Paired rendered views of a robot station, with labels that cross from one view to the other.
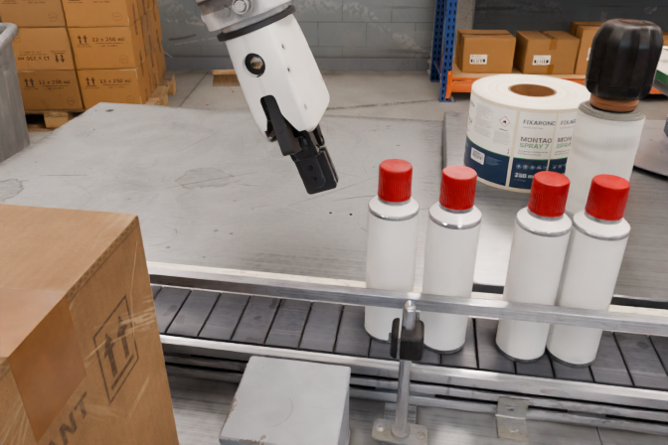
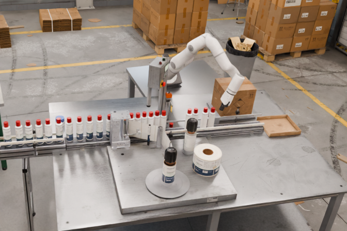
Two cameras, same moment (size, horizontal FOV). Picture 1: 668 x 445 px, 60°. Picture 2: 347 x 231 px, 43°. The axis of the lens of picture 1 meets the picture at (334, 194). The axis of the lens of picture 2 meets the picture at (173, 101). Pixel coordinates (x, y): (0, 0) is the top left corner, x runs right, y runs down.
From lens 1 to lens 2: 3.92 m
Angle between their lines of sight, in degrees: 116
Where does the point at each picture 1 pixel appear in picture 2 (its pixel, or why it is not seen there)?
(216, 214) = (258, 152)
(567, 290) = not seen: hidden behind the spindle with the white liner
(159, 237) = (261, 145)
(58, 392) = (219, 89)
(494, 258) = (201, 142)
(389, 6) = not seen: outside the picture
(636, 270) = (179, 144)
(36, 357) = (219, 85)
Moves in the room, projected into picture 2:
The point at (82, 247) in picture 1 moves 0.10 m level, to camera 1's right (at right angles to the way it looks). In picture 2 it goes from (224, 88) to (214, 89)
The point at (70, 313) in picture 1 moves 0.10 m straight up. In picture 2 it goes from (220, 87) to (222, 77)
